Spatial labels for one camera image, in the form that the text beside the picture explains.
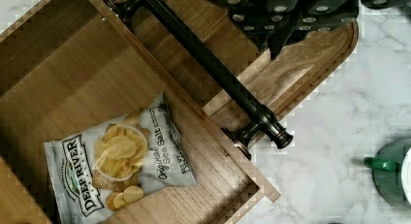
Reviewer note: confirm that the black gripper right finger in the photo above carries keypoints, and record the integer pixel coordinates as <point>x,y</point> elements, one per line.
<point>299,17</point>

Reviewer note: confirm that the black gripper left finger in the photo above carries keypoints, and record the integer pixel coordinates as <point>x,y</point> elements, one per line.
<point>249,16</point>

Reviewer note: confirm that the wooden drawer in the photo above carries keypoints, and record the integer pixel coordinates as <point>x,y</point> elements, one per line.
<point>67,65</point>

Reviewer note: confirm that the green mug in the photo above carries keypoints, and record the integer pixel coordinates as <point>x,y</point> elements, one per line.
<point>390,169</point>

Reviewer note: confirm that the Deep River chips bag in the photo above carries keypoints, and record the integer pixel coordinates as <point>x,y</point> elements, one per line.
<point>114,164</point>

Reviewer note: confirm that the black metal drawer handle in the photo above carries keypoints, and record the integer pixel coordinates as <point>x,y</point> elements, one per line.
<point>262,119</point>

